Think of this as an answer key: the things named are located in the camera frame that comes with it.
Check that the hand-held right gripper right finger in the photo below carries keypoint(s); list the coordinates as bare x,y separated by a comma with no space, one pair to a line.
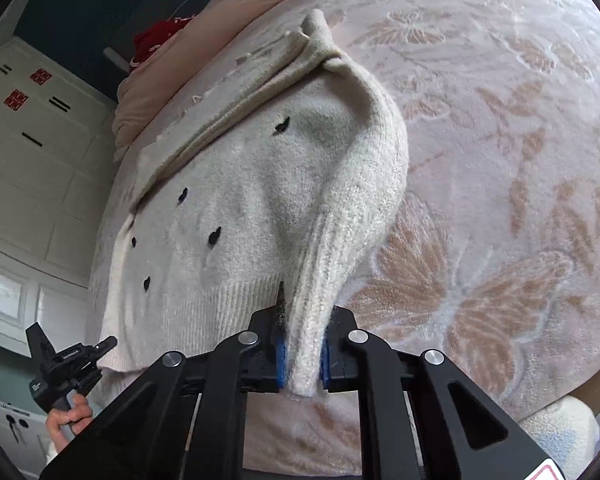
325,362

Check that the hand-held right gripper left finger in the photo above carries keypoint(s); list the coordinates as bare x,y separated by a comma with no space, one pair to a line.
279,366

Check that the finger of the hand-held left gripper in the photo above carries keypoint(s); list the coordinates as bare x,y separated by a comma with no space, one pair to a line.
105,345
37,341

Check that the cream knitted cardigan black buttons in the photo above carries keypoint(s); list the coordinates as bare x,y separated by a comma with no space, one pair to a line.
260,195

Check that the person's left hand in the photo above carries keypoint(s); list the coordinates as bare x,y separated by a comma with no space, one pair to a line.
67,422

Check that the white low cabinet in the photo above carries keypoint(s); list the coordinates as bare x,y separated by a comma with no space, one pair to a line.
10,425

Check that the white wardrobe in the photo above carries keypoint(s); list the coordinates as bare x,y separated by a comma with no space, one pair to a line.
35,185

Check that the red paper sticker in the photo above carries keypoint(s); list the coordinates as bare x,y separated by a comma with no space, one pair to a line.
17,98
41,76

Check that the white fleece cloth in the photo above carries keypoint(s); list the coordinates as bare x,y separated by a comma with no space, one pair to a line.
562,430

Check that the pink floral blanket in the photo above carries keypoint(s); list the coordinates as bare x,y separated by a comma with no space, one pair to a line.
480,160

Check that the red cloth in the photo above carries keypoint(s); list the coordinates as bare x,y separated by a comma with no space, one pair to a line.
156,40

